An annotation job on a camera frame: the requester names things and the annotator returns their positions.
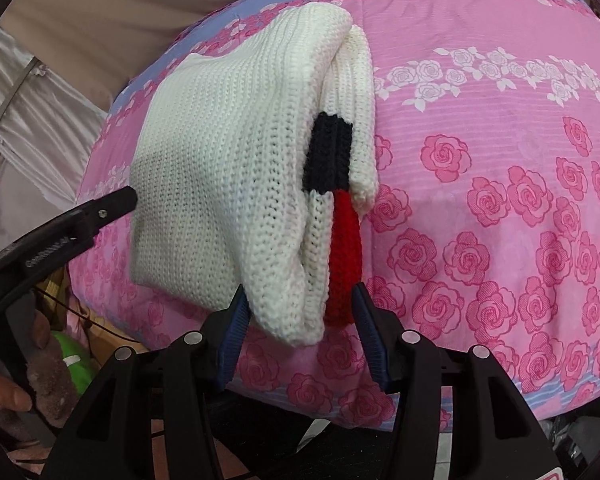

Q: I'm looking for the white red black knit sweater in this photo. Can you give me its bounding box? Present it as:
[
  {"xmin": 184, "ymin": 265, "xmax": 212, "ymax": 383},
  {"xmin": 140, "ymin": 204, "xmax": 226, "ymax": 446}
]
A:
[{"xmin": 129, "ymin": 2, "xmax": 381, "ymax": 348}]

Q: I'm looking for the white satin curtain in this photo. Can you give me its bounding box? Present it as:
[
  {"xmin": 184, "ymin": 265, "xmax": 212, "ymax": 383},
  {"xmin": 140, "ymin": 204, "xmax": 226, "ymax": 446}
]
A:
[{"xmin": 0, "ymin": 27, "xmax": 108, "ymax": 241}]

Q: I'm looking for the green plastic object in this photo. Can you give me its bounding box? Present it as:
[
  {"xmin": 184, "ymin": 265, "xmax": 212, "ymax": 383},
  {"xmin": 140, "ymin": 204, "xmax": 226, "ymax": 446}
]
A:
[{"xmin": 50, "ymin": 331, "xmax": 97, "ymax": 403}]

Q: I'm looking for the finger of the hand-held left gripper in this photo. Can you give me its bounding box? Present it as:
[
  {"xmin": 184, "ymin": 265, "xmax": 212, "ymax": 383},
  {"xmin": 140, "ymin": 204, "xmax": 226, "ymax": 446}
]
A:
[{"xmin": 55, "ymin": 185, "xmax": 139, "ymax": 260}]

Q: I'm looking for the thin black cable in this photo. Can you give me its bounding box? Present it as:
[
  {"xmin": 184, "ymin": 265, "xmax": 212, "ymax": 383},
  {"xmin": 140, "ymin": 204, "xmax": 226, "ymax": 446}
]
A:
[{"xmin": 42, "ymin": 280, "xmax": 141, "ymax": 348}]

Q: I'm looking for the person's left hand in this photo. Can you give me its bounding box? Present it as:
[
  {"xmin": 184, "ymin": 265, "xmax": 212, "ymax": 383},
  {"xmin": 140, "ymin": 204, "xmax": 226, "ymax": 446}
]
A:
[{"xmin": 0, "ymin": 307, "xmax": 81, "ymax": 441}]

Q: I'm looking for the beige cloth backdrop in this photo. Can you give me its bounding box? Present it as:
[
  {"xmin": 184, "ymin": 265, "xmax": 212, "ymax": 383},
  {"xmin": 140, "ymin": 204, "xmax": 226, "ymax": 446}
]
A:
[{"xmin": 0, "ymin": 0, "xmax": 313, "ymax": 111}]

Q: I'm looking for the pink floral blanket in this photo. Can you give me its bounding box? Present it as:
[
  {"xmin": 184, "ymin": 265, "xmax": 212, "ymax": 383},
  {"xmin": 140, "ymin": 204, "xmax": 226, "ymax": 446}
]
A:
[{"xmin": 67, "ymin": 0, "xmax": 600, "ymax": 433}]

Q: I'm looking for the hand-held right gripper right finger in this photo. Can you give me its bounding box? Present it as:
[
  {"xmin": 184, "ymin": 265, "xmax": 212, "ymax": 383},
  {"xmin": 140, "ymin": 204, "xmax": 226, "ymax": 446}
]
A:
[{"xmin": 350, "ymin": 281, "xmax": 563, "ymax": 480}]

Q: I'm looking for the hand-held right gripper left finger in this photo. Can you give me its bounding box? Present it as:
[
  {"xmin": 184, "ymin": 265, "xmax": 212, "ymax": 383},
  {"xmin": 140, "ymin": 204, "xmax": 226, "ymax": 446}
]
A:
[{"xmin": 55, "ymin": 285, "xmax": 253, "ymax": 480}]

